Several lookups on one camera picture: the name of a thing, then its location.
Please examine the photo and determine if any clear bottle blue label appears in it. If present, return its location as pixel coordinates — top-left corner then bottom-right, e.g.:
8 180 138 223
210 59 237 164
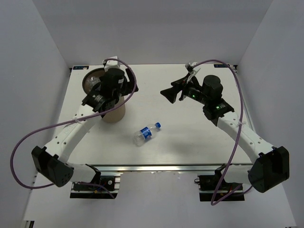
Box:
85 76 100 90

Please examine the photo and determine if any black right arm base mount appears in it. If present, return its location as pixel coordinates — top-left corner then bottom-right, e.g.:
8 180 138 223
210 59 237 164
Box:
195 166 245 202

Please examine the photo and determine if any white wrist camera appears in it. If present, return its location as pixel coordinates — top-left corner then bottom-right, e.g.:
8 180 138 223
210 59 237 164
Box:
103 56 120 72
185 62 200 83

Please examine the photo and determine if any blue sticker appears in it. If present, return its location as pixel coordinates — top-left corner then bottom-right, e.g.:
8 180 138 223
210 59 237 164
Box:
213 64 230 68
72 66 89 70

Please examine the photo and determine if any blue sticker back left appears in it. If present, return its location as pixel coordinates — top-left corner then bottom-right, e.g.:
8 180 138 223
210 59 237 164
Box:
72 66 89 70

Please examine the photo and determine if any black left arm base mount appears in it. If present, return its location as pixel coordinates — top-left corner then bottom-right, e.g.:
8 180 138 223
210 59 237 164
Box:
70 173 120 200

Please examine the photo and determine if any blue sticker back right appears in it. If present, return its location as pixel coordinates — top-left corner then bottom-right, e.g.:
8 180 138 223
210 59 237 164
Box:
213 64 230 68

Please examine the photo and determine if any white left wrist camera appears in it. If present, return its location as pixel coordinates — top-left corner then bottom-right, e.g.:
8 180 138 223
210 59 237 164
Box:
103 56 120 72

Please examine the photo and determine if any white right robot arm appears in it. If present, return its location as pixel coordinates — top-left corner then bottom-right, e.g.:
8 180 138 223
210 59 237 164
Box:
160 75 290 193

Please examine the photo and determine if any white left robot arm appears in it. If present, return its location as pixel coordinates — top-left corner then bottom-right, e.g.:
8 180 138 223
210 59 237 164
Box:
31 68 138 190

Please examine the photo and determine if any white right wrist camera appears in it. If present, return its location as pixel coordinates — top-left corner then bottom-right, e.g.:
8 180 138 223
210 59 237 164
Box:
185 62 200 83

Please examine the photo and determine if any brown cylindrical paper bin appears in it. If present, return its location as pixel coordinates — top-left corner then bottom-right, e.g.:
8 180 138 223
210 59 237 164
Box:
82 68 125 124

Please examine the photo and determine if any small clear bottle blue cap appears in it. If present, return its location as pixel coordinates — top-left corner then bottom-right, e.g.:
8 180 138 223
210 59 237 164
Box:
133 122 161 146

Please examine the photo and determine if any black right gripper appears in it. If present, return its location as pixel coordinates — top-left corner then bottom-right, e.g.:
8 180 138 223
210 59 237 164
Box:
160 73 209 105

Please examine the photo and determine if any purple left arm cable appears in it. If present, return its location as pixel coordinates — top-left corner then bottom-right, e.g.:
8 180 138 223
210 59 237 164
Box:
9 58 138 190

